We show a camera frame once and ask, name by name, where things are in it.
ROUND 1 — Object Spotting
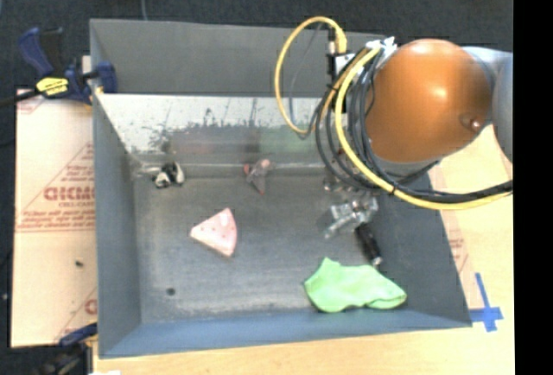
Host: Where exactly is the light green cloth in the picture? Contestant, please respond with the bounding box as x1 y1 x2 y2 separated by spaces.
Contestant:
302 257 409 315

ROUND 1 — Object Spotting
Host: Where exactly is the grey metal bin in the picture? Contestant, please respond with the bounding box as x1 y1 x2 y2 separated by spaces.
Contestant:
88 17 474 359

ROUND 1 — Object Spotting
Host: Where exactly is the grey and pink small toy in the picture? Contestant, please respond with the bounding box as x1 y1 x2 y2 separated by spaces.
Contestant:
243 158 276 195

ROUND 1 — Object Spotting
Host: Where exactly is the pink wedge with red dots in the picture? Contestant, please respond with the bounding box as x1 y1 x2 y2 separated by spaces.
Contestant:
188 207 239 258

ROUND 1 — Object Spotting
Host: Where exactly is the black and white toy animal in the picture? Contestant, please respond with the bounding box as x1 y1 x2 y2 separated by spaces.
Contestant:
152 161 186 189

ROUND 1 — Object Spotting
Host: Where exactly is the brown cardboard board red print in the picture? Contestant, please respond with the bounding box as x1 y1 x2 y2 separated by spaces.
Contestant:
9 86 99 349

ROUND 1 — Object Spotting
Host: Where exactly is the black cylinder on white bracket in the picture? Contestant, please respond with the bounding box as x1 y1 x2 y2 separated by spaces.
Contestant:
354 222 384 267

